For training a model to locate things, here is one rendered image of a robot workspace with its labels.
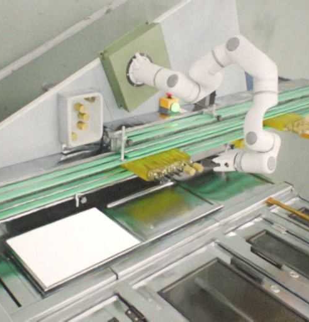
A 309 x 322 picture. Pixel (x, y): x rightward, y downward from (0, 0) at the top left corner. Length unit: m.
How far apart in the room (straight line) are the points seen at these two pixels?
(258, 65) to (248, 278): 0.76
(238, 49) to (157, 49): 0.55
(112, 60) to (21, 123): 0.46
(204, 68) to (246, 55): 0.22
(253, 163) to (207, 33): 1.06
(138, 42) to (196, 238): 0.88
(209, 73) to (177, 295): 0.85
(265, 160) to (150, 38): 0.81
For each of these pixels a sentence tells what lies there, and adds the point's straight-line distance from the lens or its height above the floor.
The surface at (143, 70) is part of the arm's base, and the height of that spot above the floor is 0.92.
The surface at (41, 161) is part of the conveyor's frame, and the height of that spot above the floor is 0.80.
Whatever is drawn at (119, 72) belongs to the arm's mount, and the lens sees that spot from 1.89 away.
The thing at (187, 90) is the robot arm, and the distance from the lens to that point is 1.74.
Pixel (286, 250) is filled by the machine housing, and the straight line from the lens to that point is 1.84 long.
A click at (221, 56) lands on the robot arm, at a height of 1.27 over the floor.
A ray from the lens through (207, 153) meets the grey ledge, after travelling 2.45.
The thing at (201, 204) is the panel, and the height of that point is 1.25.
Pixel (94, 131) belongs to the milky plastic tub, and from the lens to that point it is 1.95.
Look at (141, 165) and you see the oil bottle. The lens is 1.90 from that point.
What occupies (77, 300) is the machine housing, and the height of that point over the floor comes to 1.39.
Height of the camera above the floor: 2.29
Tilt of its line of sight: 41 degrees down
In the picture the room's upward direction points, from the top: 119 degrees clockwise
